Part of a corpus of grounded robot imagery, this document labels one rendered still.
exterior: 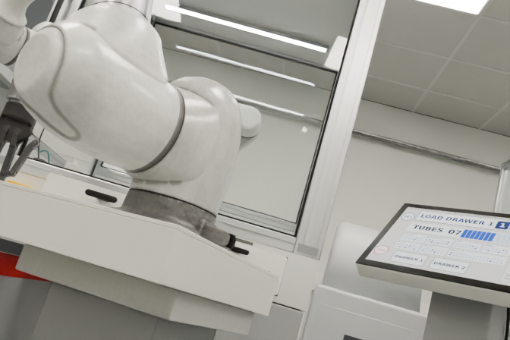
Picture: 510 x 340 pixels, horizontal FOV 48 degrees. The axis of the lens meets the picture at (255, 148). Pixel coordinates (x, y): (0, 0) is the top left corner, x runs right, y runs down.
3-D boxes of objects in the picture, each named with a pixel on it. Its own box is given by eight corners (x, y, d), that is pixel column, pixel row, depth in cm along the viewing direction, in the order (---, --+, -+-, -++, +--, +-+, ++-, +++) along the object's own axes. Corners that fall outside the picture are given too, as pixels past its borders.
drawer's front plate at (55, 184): (151, 253, 128) (167, 206, 131) (30, 216, 130) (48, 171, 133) (152, 253, 130) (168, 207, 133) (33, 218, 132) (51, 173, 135)
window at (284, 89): (295, 237, 165) (369, -39, 191) (18, 155, 170) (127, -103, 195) (295, 237, 166) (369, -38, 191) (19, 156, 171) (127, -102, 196)
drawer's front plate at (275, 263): (277, 295, 158) (288, 256, 160) (177, 266, 159) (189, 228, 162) (276, 296, 159) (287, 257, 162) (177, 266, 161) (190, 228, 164)
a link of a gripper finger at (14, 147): (17, 131, 135) (23, 133, 135) (1, 177, 132) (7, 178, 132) (14, 127, 131) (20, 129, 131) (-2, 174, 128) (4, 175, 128)
